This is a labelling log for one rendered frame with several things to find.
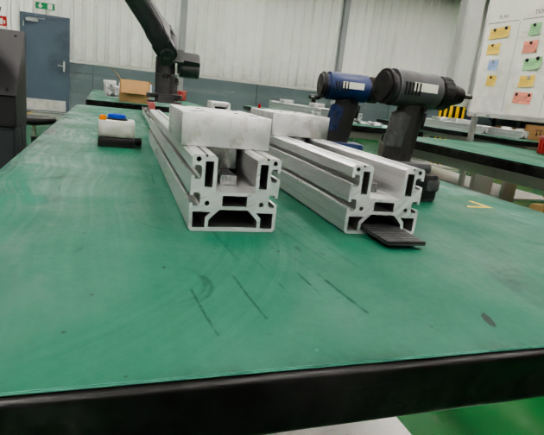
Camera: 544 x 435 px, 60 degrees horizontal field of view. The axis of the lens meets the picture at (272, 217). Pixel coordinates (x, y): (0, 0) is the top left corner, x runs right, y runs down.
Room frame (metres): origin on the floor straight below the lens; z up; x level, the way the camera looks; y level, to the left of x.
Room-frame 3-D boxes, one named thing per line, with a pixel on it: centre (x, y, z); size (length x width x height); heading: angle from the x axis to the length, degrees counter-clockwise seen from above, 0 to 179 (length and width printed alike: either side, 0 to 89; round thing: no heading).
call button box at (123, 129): (1.12, 0.38, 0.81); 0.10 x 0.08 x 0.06; 109
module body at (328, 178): (0.96, -0.01, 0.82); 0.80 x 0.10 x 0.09; 19
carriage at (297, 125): (0.96, -0.01, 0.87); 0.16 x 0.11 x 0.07; 19
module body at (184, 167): (0.90, 0.17, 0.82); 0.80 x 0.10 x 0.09; 19
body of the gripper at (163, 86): (1.46, 0.36, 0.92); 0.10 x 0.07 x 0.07; 109
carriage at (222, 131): (0.66, 0.09, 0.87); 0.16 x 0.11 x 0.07; 19
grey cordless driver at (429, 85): (0.86, -0.25, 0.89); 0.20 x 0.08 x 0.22; 114
